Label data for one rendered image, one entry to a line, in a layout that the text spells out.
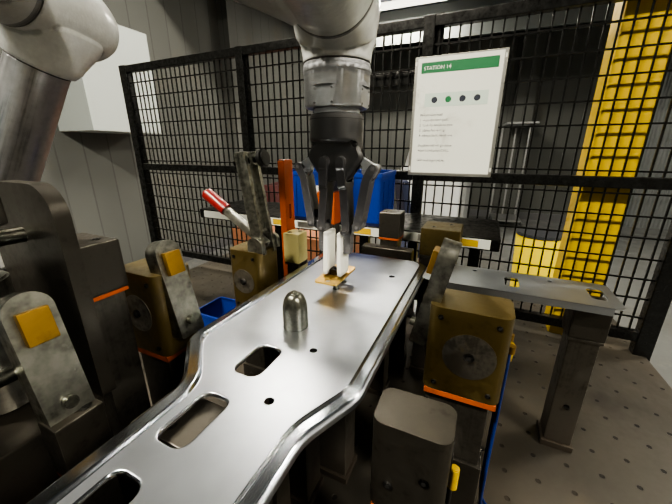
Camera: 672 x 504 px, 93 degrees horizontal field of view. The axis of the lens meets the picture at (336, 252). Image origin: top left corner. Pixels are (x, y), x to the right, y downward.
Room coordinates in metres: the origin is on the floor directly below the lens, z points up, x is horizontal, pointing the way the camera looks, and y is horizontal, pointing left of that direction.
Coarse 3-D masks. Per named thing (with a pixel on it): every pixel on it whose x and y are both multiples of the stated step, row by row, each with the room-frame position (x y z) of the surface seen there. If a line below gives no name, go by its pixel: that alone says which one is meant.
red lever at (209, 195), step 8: (208, 192) 0.58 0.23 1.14; (208, 200) 0.57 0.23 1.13; (216, 200) 0.57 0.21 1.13; (224, 200) 0.58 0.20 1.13; (216, 208) 0.57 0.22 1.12; (224, 208) 0.56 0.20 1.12; (232, 216) 0.55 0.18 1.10; (240, 216) 0.56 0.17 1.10; (240, 224) 0.55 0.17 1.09; (248, 224) 0.55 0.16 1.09; (248, 232) 0.54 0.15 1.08
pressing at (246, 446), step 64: (320, 256) 0.63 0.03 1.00; (256, 320) 0.38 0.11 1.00; (320, 320) 0.38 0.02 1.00; (384, 320) 0.38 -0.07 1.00; (192, 384) 0.25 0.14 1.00; (256, 384) 0.25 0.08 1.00; (320, 384) 0.25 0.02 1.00; (128, 448) 0.18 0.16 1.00; (192, 448) 0.18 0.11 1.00; (256, 448) 0.18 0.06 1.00
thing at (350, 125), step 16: (336, 112) 0.44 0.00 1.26; (320, 128) 0.45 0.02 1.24; (336, 128) 0.44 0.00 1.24; (352, 128) 0.45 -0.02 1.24; (320, 144) 0.48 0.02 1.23; (336, 144) 0.46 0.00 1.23; (352, 144) 0.46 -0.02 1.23; (352, 160) 0.45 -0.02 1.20; (336, 176) 0.46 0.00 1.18; (352, 176) 0.47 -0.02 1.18
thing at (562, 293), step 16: (464, 272) 0.55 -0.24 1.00; (480, 272) 0.55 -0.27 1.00; (496, 272) 0.55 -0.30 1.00; (512, 272) 0.55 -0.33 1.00; (448, 288) 0.50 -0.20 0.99; (464, 288) 0.49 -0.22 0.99; (480, 288) 0.48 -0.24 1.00; (496, 288) 0.48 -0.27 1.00; (512, 288) 0.48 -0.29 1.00; (528, 288) 0.48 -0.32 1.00; (544, 288) 0.48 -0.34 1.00; (560, 288) 0.48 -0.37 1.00; (576, 288) 0.48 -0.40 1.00; (592, 288) 0.48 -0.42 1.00; (608, 288) 0.48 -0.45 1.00; (544, 304) 0.44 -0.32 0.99; (560, 304) 0.43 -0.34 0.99; (576, 304) 0.43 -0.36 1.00; (592, 304) 0.42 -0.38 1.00; (608, 304) 0.42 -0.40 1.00
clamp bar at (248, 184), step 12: (240, 156) 0.53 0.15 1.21; (252, 156) 0.53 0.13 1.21; (264, 156) 0.53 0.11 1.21; (240, 168) 0.53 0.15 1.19; (252, 168) 0.55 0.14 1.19; (240, 180) 0.53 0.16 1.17; (252, 180) 0.54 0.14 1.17; (252, 192) 0.52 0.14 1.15; (264, 192) 0.55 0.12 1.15; (252, 204) 0.52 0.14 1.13; (264, 204) 0.55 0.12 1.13; (252, 216) 0.52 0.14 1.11; (264, 216) 0.55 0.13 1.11; (252, 228) 0.52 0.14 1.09; (264, 228) 0.55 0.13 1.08; (264, 240) 0.52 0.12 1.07
